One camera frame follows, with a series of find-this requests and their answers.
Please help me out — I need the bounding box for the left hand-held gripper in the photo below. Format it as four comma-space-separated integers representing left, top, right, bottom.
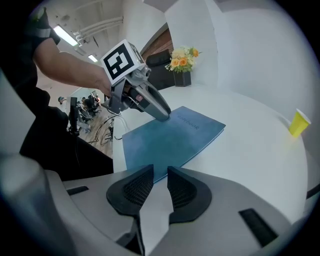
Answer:
99, 39, 172, 123

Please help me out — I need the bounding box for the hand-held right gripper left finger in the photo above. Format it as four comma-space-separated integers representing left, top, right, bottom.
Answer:
44, 164, 155, 242

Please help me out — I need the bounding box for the grey shoulder strap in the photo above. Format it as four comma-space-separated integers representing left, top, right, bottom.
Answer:
27, 7, 53, 39

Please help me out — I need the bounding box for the black square flower vase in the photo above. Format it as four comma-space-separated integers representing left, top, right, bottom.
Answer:
173, 71, 192, 88

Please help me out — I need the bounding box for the yellow orange flower bouquet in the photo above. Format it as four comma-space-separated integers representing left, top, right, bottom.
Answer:
164, 45, 203, 75

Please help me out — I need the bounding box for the black office chair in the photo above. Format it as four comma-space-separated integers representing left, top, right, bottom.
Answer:
145, 48, 176, 91

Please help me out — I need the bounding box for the black upright stand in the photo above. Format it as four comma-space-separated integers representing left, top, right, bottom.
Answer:
67, 96, 80, 138

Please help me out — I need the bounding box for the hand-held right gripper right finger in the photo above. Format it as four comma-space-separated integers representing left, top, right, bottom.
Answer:
152, 166, 293, 256

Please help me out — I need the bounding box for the yellow paper cup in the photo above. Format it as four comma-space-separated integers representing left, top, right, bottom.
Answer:
288, 108, 312, 139

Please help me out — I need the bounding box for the blue notebook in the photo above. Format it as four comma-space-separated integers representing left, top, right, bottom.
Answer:
121, 105, 227, 185

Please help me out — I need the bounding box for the person's black t-shirt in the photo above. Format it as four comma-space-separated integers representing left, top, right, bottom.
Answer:
0, 6, 115, 181

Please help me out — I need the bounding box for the person's left hand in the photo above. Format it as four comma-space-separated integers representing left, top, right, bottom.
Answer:
124, 84, 138, 101

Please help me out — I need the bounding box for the person's left forearm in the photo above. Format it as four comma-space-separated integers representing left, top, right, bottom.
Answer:
32, 37, 113, 98

